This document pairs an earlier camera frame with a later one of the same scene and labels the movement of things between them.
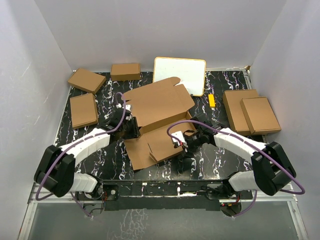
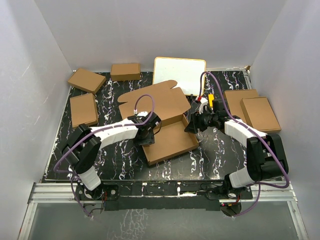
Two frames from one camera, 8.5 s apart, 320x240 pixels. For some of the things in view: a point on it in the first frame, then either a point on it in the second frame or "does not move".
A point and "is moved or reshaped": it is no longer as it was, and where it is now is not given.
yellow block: [211, 100] does not move
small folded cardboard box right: [259, 115] does not move
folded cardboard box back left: [87, 80] does not move
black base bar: [176, 195] does not move
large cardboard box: [237, 116] does not move
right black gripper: [189, 139] to [196, 122]
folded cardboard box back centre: [125, 72] does not move
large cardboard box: [160, 108] is moved or reshaped
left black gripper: [133, 127] to [147, 140]
